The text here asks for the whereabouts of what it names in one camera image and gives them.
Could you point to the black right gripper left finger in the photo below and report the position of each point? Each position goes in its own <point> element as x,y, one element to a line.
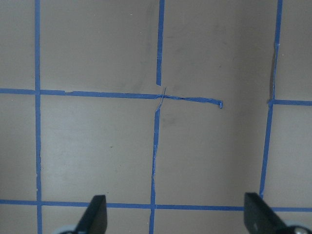
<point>93,221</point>

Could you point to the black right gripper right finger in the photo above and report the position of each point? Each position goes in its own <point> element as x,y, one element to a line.
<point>259,218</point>

